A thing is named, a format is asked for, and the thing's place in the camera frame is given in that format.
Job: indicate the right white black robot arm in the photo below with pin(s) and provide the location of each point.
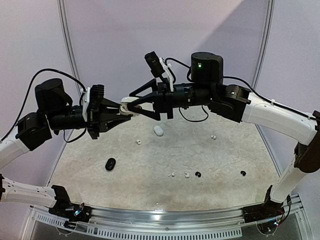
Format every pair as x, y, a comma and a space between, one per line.
205, 87

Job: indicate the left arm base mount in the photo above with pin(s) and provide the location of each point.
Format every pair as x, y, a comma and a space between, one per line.
70, 208

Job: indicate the aluminium front rail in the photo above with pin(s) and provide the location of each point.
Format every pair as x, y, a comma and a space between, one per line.
216, 224

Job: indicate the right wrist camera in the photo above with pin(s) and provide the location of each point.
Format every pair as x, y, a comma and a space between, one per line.
160, 69

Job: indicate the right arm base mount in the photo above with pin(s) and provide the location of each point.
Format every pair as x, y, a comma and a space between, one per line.
266, 210

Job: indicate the white earbud charging case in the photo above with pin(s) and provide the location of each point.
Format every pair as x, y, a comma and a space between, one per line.
123, 109

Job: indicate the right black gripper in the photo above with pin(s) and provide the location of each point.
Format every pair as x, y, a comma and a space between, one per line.
163, 99

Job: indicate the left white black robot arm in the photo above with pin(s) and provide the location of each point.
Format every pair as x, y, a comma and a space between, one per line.
55, 113

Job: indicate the black oval charging case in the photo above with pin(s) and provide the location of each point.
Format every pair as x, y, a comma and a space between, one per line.
110, 164

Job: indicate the left aluminium frame post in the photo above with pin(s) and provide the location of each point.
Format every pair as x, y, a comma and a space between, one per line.
62, 10

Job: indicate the black earbud centre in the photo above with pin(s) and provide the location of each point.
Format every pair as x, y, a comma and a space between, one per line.
198, 174

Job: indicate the small white oval case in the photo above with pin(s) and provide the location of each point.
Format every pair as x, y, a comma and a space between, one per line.
158, 131

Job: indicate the aluminium frame post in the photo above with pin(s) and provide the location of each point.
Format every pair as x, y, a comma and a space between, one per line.
264, 42
62, 10

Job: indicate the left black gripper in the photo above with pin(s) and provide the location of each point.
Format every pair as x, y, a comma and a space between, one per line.
99, 118

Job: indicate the right aluminium frame post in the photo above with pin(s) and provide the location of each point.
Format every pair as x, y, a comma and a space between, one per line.
264, 42

